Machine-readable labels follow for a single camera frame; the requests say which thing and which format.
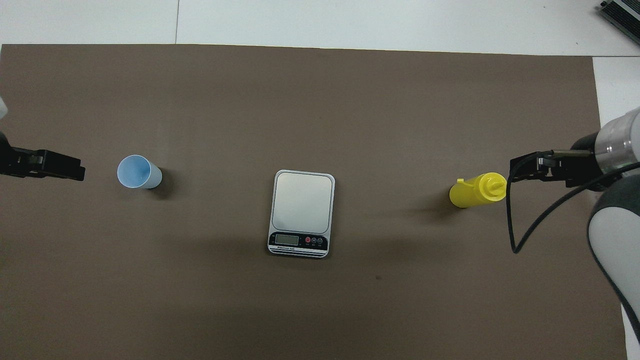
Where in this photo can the silver ribbed metal device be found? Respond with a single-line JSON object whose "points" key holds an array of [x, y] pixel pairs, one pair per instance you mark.
{"points": [[625, 15]]}

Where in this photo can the silver digital kitchen scale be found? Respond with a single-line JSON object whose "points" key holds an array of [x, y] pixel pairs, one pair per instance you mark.
{"points": [[301, 200]]}

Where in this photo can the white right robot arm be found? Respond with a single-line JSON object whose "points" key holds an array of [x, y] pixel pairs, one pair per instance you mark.
{"points": [[615, 230]]}

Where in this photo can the light blue plastic cup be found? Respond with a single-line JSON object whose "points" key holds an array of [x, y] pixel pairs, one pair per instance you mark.
{"points": [[134, 172]]}

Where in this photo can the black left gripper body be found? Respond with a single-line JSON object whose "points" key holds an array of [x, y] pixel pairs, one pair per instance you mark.
{"points": [[12, 157]]}

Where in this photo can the yellow squeeze bottle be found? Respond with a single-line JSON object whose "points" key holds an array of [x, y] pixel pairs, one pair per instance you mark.
{"points": [[475, 192]]}

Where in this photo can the brown table mat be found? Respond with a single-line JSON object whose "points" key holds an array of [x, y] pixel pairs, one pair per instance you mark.
{"points": [[350, 125]]}

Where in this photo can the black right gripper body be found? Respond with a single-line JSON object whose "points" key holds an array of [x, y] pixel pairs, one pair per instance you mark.
{"points": [[575, 165]]}

